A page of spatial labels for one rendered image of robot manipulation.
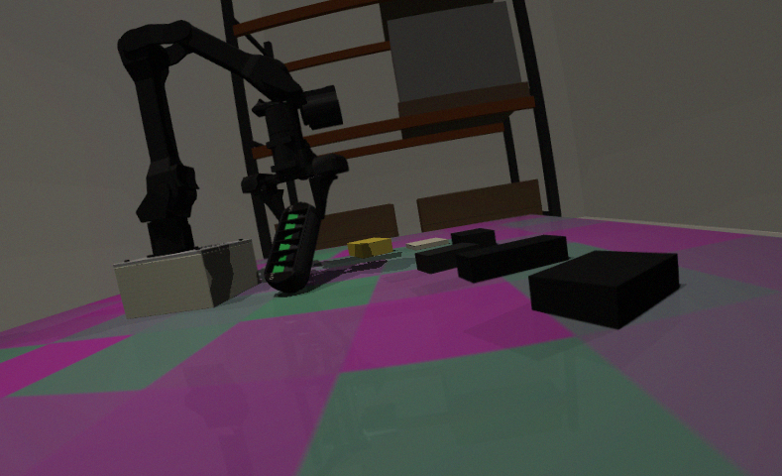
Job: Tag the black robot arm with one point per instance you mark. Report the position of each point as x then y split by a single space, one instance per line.
171 186

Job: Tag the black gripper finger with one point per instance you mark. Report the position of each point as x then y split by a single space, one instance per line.
273 200
320 188

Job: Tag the yellow rectangular block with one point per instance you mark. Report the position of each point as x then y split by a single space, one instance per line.
370 247

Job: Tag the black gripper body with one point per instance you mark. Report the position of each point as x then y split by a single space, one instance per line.
290 159

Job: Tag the beige flat square tile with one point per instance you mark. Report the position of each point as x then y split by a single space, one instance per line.
428 243

